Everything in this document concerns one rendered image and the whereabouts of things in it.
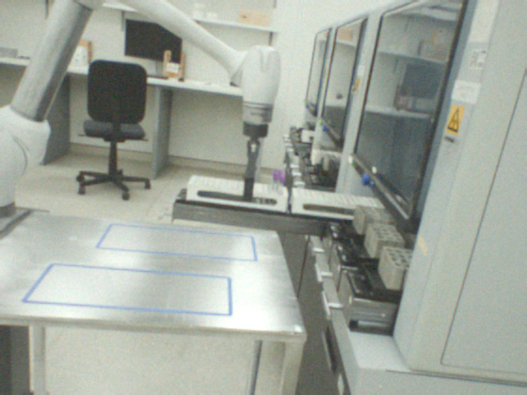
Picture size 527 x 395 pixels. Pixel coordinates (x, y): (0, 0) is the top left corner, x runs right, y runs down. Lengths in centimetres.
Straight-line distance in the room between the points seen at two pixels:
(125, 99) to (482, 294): 322
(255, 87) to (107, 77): 249
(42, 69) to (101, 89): 220
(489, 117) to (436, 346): 41
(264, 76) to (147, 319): 77
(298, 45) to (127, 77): 187
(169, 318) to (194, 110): 423
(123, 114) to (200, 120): 133
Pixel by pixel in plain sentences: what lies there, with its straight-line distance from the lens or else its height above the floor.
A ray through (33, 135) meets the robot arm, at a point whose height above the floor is 92.
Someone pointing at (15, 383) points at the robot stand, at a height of 18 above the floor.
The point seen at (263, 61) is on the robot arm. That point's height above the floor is 123.
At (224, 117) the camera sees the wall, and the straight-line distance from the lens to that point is 495.
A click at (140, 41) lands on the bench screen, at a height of 118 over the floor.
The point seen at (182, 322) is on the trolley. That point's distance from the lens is 82.
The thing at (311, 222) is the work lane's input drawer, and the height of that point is 80.
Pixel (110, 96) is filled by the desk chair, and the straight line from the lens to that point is 378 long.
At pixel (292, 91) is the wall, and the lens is 491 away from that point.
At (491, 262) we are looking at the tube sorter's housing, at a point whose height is 97.
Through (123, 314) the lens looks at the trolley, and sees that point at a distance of 84.
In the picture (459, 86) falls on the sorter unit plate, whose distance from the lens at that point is 89.
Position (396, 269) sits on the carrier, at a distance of 101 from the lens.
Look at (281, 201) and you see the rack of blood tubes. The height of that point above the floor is 85.
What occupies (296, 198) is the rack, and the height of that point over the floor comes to 86.
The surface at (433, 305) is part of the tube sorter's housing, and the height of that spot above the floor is 88.
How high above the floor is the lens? 126
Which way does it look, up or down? 18 degrees down
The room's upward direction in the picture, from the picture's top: 8 degrees clockwise
